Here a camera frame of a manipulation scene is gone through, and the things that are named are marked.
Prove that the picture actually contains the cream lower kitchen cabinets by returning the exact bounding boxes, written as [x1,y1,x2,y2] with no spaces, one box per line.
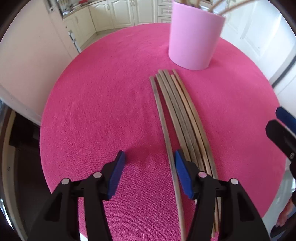
[62,0,174,44]

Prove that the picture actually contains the single wooden chopstick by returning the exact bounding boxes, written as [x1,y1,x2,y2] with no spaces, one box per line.
[149,76,187,240]

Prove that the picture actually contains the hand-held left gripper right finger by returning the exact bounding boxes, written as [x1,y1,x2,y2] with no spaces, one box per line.
[174,149,271,241]

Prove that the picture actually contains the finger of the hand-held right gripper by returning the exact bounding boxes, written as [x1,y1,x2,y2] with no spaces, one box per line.
[265,119,296,179]
[276,107,296,133]

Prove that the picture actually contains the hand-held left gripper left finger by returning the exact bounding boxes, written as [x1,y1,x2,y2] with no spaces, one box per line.
[27,150,126,241]

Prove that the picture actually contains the white door with black edge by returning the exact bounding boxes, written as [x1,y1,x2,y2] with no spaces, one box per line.
[220,0,296,90]

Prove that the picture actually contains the person's leg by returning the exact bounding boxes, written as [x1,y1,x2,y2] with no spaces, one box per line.
[278,199,294,228]

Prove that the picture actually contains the pink cup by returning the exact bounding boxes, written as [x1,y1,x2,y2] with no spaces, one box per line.
[168,1,226,70]

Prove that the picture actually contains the pink round table mat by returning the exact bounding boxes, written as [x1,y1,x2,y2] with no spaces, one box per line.
[40,23,288,241]

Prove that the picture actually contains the white door with lock plate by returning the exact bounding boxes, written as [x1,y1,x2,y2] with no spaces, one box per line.
[0,0,80,126]

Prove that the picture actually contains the bundle of wooden chopsticks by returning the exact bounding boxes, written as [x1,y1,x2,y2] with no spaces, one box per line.
[155,0,257,232]

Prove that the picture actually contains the dark slipper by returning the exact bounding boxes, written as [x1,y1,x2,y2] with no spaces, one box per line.
[270,225,287,240]

